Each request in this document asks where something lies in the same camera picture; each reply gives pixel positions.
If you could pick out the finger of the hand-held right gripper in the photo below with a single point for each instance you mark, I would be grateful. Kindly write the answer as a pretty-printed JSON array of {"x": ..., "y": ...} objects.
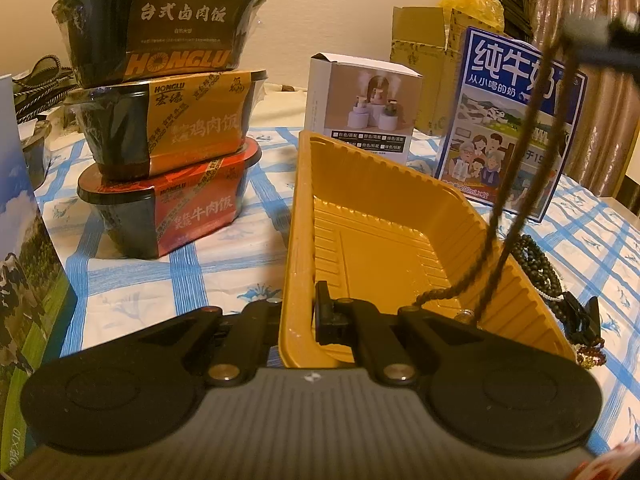
[{"x": 595, "y": 40}]

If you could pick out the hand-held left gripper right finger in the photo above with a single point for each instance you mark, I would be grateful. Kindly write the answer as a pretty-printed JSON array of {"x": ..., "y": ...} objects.
[{"x": 327, "y": 320}]

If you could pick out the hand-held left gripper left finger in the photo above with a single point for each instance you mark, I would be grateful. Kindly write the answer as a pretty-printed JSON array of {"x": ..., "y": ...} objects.
[{"x": 250, "y": 332}]

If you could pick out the yellow plastic tray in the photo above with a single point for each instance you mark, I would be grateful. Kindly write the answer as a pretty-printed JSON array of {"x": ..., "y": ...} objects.
[{"x": 370, "y": 250}]

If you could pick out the blue checked tablecloth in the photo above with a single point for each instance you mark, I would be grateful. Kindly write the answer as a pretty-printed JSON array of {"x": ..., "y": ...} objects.
[{"x": 200, "y": 270}]

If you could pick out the yellow plastic bag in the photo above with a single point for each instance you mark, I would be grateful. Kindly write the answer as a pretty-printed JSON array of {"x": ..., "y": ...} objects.
[{"x": 470, "y": 2}]

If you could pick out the blue milk carton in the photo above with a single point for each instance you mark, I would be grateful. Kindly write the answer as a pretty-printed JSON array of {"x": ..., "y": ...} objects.
[{"x": 500, "y": 135}]

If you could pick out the red label instant rice bowl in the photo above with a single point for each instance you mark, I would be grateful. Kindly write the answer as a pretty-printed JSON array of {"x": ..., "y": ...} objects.
[{"x": 170, "y": 205}]

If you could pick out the open cardboard box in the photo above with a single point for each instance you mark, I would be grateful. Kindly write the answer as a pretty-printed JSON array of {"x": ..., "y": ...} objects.
[{"x": 425, "y": 60}]

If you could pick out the small white carton box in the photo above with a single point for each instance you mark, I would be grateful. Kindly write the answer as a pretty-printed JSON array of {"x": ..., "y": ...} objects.
[{"x": 360, "y": 105}]

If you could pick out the yellow label instant rice bowl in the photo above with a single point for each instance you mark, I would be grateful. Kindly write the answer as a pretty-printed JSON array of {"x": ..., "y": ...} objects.
[{"x": 170, "y": 125}]

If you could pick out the meadow print milk carton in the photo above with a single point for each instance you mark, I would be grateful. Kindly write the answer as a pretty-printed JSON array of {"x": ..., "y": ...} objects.
[{"x": 25, "y": 280}]

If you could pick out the black hair clip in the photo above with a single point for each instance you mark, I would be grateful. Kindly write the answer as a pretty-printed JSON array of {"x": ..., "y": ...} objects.
[{"x": 582, "y": 320}]

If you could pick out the dark plastic bowl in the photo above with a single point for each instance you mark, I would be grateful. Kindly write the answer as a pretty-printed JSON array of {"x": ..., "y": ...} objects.
[{"x": 35, "y": 155}]

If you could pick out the black instant rice bowl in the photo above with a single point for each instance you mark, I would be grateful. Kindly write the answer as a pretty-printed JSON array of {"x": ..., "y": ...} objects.
[{"x": 150, "y": 25}]

